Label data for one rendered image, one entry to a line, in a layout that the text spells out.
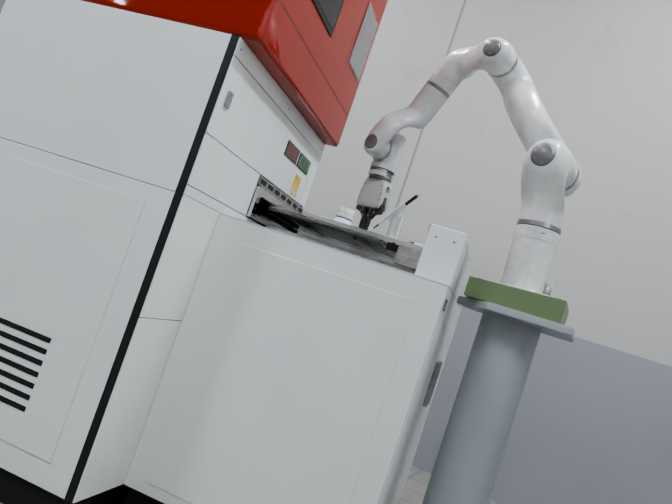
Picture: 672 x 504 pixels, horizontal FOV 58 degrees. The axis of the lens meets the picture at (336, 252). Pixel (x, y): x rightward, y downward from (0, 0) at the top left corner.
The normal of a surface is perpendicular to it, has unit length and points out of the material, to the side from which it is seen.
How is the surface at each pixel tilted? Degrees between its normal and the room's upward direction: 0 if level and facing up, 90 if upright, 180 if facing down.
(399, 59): 90
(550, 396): 90
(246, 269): 90
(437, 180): 90
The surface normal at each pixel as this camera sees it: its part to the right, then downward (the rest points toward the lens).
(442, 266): -0.23, -0.15
